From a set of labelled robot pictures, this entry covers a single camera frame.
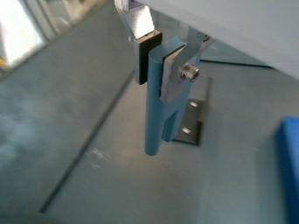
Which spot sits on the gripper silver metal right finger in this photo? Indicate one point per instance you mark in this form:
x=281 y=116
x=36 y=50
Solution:
x=180 y=65

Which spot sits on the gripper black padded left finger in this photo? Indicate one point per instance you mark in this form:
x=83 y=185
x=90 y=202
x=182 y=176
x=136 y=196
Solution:
x=143 y=36

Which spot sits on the light blue square-circle object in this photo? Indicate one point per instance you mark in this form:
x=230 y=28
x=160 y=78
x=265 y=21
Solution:
x=163 y=116

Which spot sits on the black curved fixture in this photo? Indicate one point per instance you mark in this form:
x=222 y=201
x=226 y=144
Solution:
x=195 y=115

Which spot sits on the blue shape sorter base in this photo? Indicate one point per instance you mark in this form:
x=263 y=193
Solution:
x=287 y=150

